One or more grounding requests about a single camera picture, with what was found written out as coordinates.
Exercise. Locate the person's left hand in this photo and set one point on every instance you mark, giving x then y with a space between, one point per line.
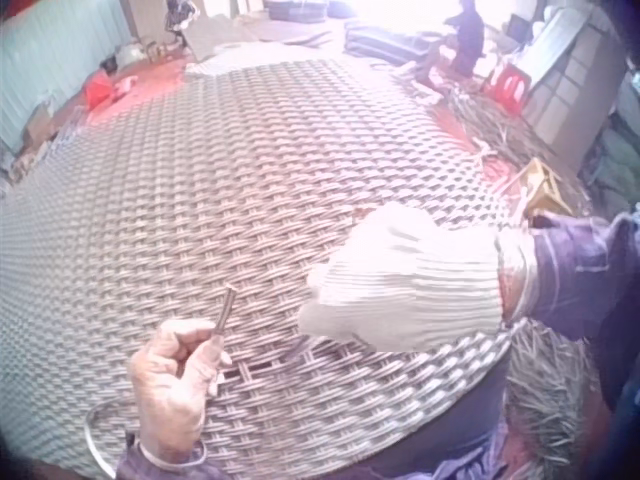
170 390

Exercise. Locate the person's right hand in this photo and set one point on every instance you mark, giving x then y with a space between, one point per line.
410 280

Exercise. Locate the person's right fingers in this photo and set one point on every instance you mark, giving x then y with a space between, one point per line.
340 310

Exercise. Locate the grey rattan strip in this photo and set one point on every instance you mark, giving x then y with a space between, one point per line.
299 348
227 307

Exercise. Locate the round woven rattan panel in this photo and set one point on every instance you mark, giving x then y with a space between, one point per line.
210 200

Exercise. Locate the heap of loose rattan strips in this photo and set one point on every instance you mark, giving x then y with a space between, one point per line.
500 135
545 390

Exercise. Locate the yellow wooden box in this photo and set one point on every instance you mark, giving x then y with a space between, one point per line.
540 187

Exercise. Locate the white woven panel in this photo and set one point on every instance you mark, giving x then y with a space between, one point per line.
250 57

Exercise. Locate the stack of dark cushions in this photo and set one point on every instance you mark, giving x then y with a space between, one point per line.
385 40

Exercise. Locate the grey metal hoop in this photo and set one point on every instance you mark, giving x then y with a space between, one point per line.
95 440

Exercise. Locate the red plastic stool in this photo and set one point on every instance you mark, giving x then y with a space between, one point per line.
507 87

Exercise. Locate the red plastic bag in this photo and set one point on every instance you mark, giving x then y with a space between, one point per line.
100 87

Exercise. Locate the white bag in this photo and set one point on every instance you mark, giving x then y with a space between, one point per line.
132 54

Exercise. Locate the stack of white cartons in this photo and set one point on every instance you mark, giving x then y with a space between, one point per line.
575 70

